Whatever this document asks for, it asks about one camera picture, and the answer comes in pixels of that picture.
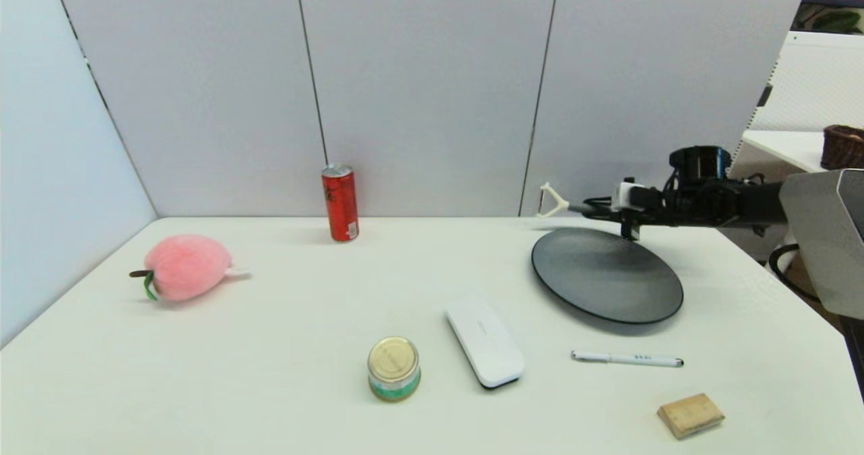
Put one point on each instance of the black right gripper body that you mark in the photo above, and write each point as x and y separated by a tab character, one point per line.
655	208

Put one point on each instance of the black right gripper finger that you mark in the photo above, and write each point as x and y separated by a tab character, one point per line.
601	201
601	213

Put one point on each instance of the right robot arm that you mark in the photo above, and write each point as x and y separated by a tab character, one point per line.
742	205

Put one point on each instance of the dark grey round plate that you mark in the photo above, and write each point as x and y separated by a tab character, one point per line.
607	276

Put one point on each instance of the white side desk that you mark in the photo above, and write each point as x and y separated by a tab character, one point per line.
783	143

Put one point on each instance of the white pen with black tip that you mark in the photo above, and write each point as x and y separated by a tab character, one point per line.
628	358

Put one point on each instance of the black panel clip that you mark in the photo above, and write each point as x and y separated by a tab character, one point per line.
763	96

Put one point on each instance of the white glasses case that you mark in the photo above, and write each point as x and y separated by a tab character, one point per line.
486	341

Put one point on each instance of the brown wicker basket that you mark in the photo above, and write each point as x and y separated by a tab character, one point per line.
844	146

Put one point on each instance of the white pegboard panel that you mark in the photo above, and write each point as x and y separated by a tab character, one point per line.
810	80

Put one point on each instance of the small wooden block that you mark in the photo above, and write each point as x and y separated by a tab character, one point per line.
690	414

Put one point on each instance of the tin can with gold lid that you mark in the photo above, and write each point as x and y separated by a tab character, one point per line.
394	366

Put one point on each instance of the green potted plant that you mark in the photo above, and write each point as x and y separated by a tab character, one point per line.
833	19

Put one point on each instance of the red drink can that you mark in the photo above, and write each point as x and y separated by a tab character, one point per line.
339	202

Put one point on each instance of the pink plush peach toy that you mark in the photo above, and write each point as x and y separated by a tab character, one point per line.
187	266

